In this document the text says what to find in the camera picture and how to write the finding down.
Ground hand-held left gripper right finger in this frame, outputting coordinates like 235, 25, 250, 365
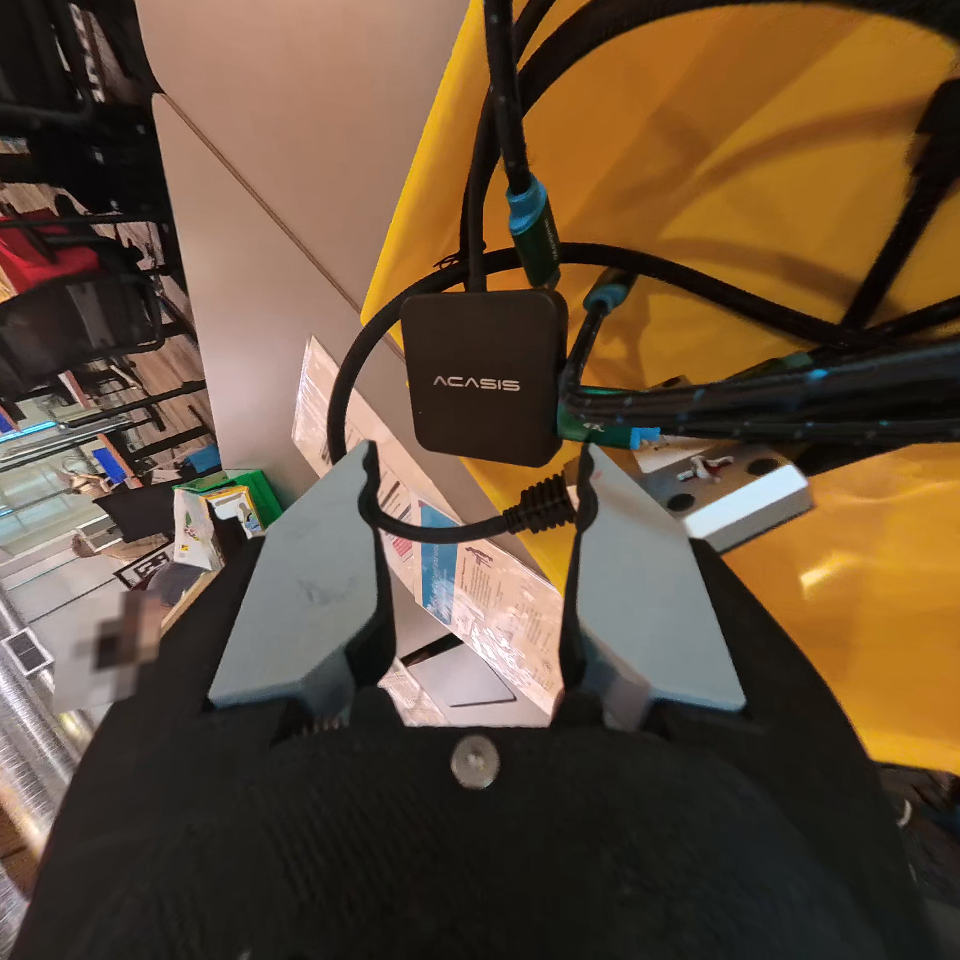
558, 442, 749, 732

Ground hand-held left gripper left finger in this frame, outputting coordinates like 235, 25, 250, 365
206, 438, 399, 714

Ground black hub adapter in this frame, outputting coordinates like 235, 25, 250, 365
327, 251, 582, 543

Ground yellow plastic bin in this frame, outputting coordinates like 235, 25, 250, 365
360, 0, 960, 774

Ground green cardboard box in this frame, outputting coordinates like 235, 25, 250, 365
172, 468, 285, 571

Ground black office chair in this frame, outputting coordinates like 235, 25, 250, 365
0, 217, 196, 391

